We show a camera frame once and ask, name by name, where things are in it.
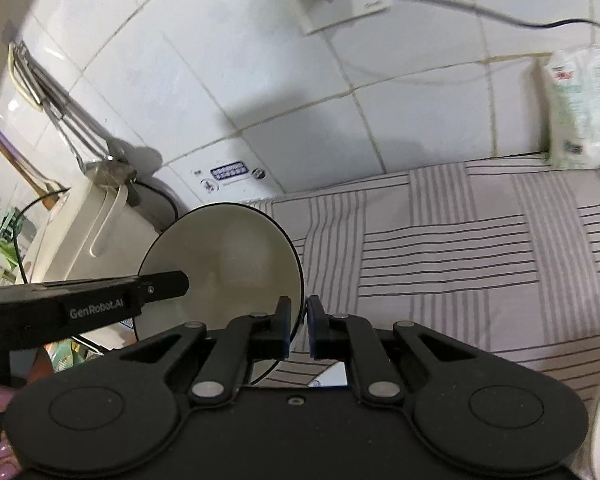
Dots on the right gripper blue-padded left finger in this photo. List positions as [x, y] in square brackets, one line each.
[244, 341]

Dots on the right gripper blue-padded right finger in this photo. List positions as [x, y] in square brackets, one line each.
[353, 340]

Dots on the green packaged items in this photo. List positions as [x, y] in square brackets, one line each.
[10, 229]

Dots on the cream rice cooker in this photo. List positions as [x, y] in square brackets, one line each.
[91, 232]

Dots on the hanging metal utensils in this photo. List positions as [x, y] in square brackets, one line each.
[99, 156]

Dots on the striped table cloth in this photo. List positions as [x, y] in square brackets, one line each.
[503, 254]

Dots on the white powder bag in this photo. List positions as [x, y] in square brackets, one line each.
[571, 81]

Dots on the wooden handled utensil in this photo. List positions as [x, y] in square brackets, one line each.
[38, 183]

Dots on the wall sticker label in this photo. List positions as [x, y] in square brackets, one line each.
[212, 180]

